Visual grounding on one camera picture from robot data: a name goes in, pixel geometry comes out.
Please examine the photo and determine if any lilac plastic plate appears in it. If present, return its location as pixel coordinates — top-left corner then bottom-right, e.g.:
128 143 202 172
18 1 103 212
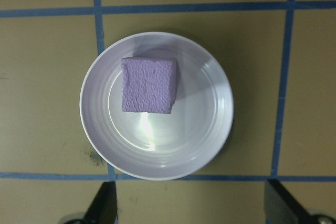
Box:
79 31 234 182

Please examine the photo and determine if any purple foam block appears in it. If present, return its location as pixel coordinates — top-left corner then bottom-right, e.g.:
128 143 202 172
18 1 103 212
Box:
120 56 179 115

